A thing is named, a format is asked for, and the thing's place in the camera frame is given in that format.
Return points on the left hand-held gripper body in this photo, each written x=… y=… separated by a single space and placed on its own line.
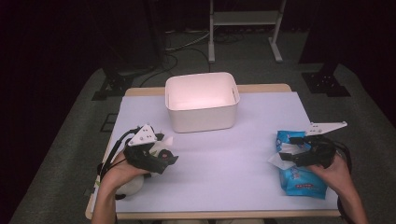
x=141 y=137

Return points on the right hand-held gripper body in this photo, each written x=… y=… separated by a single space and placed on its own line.
x=320 y=154

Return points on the white wet wipe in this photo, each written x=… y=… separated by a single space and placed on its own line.
x=280 y=161

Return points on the blue wet wipes pack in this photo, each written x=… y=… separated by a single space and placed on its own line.
x=303 y=185

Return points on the white plastic storage box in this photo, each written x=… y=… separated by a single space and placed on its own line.
x=202 y=118

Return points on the person's right hand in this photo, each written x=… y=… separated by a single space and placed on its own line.
x=337 y=175

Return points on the person's left hand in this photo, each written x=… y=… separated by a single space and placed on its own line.
x=121 y=174

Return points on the pale lilac table mat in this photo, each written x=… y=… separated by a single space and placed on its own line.
x=218 y=171

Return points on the black stand base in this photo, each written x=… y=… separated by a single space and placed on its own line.
x=325 y=84
x=113 y=87

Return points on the white metal stand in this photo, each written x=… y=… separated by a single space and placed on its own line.
x=244 y=18

